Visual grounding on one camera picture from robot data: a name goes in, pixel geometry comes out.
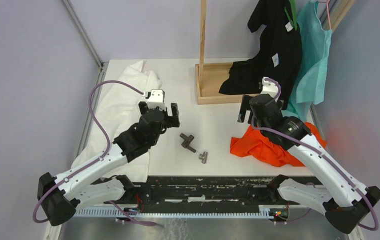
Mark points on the green hanger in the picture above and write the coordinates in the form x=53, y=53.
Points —
x=290, y=12

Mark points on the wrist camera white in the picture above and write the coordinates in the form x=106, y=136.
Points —
x=271, y=87
x=155, y=99

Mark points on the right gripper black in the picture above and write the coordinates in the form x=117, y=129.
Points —
x=245, y=106

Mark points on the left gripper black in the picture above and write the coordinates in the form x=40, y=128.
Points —
x=171, y=120

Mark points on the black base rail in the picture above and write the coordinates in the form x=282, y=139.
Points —
x=218, y=195

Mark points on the pink hanger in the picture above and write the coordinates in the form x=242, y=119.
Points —
x=325, y=16

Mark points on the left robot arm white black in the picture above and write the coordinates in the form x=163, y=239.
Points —
x=61, y=196

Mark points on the teal garment hanging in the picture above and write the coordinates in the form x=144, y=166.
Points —
x=309, y=87

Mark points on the black t-shirt hanging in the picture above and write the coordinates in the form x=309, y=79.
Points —
x=279, y=56

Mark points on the white towel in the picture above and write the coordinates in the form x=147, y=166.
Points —
x=117, y=110

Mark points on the dark metal faucet body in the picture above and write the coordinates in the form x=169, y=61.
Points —
x=187, y=139

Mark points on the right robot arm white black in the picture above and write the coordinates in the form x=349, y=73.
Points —
x=345, y=202

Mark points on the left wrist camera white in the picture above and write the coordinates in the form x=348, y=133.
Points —
x=155, y=99

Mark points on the wooden clothes rack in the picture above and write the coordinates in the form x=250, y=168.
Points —
x=223, y=38

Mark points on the orange cloth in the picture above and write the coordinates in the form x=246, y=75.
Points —
x=253, y=143

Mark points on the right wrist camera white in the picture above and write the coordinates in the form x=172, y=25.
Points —
x=271, y=87

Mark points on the small silver tee fitting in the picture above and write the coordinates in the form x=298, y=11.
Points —
x=203, y=157

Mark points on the white cable duct strip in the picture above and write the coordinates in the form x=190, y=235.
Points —
x=113, y=212

